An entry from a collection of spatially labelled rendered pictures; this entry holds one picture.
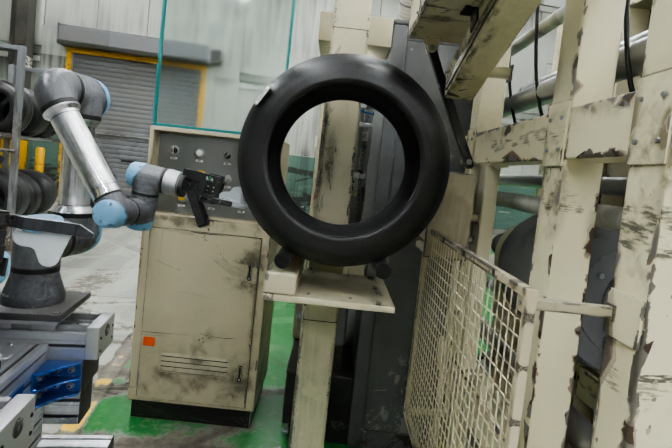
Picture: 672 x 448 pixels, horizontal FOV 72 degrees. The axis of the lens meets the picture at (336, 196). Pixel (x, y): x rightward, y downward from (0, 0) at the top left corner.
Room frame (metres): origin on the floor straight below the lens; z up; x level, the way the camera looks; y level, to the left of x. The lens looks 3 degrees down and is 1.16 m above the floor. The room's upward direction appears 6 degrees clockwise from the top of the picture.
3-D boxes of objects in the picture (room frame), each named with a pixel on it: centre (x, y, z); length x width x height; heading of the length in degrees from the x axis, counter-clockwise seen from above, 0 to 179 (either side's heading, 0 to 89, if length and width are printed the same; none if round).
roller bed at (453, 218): (1.66, -0.39, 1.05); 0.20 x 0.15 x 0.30; 0
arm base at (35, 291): (1.26, 0.80, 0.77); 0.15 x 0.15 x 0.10
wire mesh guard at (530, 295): (1.21, -0.34, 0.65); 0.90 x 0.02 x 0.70; 0
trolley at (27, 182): (4.45, 3.16, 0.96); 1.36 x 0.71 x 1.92; 10
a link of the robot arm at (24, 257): (1.26, 0.80, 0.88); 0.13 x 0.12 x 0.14; 173
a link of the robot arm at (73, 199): (1.39, 0.79, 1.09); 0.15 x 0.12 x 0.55; 173
